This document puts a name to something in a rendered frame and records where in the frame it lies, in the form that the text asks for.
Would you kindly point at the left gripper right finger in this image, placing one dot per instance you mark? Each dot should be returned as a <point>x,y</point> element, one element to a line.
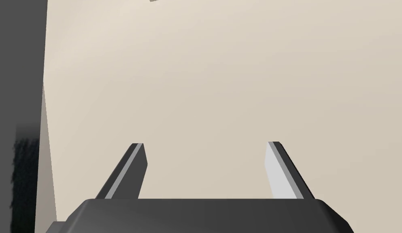
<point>285,176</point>

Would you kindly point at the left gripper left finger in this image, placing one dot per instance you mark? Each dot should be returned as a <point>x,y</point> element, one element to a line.
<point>128,176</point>

